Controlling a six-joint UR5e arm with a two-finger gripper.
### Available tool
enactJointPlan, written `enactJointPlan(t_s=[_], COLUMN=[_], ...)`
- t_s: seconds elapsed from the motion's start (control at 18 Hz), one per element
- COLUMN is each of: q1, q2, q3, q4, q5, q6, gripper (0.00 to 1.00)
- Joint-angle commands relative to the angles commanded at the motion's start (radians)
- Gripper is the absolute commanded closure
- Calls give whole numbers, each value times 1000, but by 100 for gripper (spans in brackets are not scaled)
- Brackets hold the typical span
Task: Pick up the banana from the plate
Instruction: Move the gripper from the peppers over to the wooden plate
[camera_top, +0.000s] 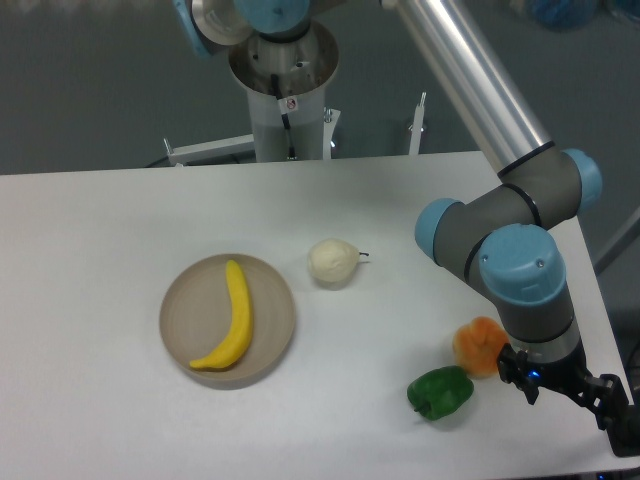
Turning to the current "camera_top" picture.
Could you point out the green bell pepper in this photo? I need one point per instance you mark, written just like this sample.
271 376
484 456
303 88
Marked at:
440 392

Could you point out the white metal frame bracket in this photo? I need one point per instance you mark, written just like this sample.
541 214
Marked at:
210 152

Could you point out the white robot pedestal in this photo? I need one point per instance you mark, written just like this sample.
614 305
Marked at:
285 81

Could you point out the beige round plate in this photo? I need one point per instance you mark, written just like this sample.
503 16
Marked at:
196 314

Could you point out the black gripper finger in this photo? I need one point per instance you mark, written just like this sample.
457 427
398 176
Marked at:
514 368
606 398

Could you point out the white metal upright bracket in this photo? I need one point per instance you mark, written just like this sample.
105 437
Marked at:
417 126

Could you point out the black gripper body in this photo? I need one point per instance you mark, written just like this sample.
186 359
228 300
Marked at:
567 375

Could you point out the white pear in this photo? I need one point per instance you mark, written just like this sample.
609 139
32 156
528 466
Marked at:
332 262

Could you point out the yellow banana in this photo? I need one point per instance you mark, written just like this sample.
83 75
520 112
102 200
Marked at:
240 333

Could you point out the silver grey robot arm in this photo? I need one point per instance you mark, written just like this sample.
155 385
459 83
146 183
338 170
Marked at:
499 244

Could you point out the orange bell pepper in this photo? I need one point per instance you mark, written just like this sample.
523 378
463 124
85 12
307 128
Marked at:
477 345

